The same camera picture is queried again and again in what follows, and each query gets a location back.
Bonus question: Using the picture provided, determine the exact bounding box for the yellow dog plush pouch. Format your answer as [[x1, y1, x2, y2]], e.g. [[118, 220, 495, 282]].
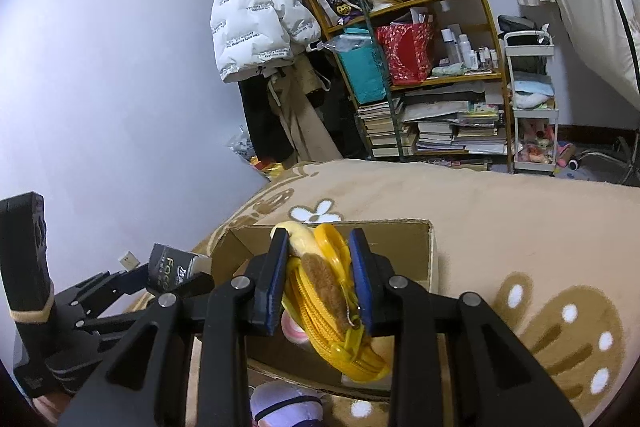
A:
[[270, 221, 393, 384]]

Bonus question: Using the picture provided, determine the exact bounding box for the cardboard box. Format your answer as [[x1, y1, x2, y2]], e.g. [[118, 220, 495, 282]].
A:
[[205, 220, 438, 401]]

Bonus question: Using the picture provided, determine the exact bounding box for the stack of books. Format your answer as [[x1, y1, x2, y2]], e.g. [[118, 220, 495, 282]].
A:
[[357, 80, 509, 159]]

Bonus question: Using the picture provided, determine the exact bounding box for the purple white plush doll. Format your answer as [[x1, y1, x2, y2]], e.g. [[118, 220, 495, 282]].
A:
[[250, 381, 324, 427]]

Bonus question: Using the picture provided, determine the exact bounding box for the pink swirl roll plush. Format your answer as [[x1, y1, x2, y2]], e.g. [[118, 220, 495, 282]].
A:
[[281, 310, 311, 349]]

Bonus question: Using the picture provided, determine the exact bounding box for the white puffer jacket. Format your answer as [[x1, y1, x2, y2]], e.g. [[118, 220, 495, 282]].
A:
[[210, 0, 321, 82]]

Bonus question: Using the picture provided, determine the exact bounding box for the small black box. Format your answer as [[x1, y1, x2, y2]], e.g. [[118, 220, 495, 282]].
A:
[[146, 244, 212, 293]]

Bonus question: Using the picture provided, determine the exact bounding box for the wall power socket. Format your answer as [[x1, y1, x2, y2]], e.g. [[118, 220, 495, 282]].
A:
[[118, 251, 140, 272]]

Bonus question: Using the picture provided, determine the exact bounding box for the beige trench coat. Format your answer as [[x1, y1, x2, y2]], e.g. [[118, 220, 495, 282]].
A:
[[268, 55, 343, 162]]

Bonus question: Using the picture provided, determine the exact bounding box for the wooden bookshelf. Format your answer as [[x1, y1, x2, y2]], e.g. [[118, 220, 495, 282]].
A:
[[307, 0, 514, 162]]

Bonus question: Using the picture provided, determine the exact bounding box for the yellow toy bag on floor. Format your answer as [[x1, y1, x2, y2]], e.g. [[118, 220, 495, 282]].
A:
[[227, 126, 285, 181]]

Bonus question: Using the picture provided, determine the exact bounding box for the white rolling cart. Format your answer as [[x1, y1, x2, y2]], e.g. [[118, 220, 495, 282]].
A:
[[502, 29, 560, 176]]

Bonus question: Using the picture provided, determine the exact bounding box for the red gift bag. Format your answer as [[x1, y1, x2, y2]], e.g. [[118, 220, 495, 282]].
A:
[[375, 22, 434, 87]]

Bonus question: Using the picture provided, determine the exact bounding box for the teal bag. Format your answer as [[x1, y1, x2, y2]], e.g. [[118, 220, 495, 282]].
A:
[[334, 27, 386, 104]]

